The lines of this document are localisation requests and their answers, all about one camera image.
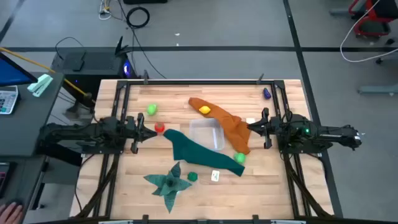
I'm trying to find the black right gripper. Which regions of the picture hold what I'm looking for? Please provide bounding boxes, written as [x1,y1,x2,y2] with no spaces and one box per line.
[247,107,282,150]

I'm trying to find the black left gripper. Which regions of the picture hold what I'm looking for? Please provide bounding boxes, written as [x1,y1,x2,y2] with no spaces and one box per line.
[125,112,158,155]

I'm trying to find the light green toy apple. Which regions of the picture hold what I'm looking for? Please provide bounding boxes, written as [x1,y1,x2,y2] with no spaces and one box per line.
[233,152,247,165]

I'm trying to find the clear plastic tupperware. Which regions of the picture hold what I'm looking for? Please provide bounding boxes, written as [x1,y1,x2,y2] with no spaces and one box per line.
[188,118,226,151]

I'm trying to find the orange cloth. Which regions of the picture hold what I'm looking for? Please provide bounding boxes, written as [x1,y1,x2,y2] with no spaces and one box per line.
[188,97,252,156]

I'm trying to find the dark green cloth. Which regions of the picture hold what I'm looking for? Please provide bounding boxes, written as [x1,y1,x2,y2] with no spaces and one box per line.
[163,129,246,177]

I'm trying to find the artificial green plant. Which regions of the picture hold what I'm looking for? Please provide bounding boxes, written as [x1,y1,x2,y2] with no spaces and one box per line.
[143,161,193,214]

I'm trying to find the black computer tower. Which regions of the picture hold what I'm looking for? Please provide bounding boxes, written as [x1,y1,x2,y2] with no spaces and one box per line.
[51,36,137,105]

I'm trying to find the mint green stapler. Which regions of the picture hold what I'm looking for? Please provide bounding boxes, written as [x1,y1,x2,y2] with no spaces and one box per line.
[27,73,54,98]

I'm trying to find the dark grey desk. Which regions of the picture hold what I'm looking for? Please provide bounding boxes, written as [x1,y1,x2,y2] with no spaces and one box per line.
[0,71,66,158]

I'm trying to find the grey chair leg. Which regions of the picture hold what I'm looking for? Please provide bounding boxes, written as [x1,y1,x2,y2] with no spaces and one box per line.
[357,83,398,96]

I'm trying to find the white calculator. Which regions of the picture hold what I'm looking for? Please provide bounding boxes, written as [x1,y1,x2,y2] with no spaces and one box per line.
[0,85,19,115]

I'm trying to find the monitor with blue screen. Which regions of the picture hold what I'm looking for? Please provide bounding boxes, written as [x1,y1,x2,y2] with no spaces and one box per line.
[0,51,37,88]

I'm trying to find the person's hand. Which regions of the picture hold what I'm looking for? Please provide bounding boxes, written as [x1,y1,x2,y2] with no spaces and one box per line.
[0,201,24,224]

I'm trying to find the red and black cart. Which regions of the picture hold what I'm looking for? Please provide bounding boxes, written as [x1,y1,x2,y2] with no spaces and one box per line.
[348,0,398,38]

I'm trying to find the black metal table frame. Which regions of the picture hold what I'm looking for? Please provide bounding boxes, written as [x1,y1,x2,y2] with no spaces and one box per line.
[74,74,335,222]

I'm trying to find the white cable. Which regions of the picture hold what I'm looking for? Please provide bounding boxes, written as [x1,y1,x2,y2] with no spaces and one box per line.
[340,0,398,63]

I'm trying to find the coiled black cable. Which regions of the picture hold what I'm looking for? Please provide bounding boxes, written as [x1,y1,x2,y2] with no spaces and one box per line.
[126,6,150,29]

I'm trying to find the white wire bundle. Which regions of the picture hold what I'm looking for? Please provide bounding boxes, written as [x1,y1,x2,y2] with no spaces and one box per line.
[98,0,121,21]

